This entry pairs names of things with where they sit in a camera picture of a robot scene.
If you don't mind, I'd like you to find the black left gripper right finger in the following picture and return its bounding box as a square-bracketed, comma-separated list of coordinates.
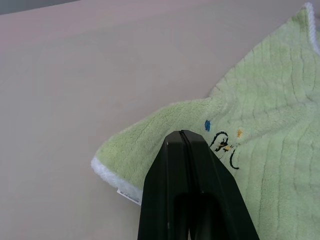
[181, 129, 261, 240]

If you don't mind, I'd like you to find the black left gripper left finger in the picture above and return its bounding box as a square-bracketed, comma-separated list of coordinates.
[136, 130, 191, 240]

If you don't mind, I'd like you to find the green embroidered towel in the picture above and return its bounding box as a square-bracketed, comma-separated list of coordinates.
[90, 2, 320, 240]

